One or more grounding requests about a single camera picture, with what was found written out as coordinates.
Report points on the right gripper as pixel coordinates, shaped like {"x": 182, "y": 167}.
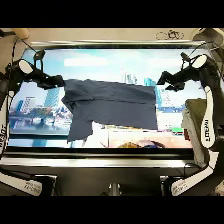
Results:
{"x": 179, "y": 76}

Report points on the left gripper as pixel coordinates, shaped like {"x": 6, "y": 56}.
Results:
{"x": 52, "y": 81}

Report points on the dark navy T-shirt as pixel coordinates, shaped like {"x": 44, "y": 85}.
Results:
{"x": 113, "y": 103}

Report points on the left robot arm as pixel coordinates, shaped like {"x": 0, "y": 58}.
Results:
{"x": 24, "y": 67}

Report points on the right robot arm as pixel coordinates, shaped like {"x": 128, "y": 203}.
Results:
{"x": 208, "y": 120}

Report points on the olive green garment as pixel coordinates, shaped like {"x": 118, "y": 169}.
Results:
{"x": 196, "y": 107}

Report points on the pale grey garment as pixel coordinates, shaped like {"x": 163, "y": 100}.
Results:
{"x": 195, "y": 140}

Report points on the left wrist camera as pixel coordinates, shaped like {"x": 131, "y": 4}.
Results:
{"x": 39, "y": 57}

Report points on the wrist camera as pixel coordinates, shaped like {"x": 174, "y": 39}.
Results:
{"x": 39, "y": 57}
{"x": 185, "y": 58}

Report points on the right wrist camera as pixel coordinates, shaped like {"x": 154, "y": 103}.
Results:
{"x": 185, "y": 58}

